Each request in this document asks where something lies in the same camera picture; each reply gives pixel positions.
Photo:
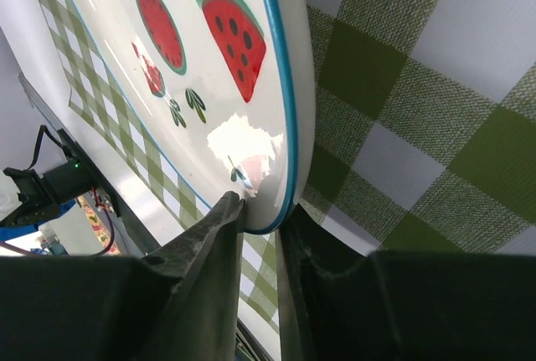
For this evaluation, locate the green white checkered tablecloth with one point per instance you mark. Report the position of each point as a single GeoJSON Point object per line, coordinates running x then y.
{"type": "Point", "coordinates": [424, 129]}

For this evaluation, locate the white plate with strawberries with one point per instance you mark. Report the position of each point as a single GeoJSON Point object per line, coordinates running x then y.
{"type": "Point", "coordinates": [225, 88]}

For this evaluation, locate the yellow rimmed tray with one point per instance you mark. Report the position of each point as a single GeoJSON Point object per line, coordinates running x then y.
{"type": "Point", "coordinates": [100, 230]}

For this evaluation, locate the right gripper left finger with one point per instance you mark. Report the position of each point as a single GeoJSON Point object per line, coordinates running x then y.
{"type": "Point", "coordinates": [178, 303]}

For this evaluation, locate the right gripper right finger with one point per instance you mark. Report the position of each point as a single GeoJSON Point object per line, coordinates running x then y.
{"type": "Point", "coordinates": [335, 304]}

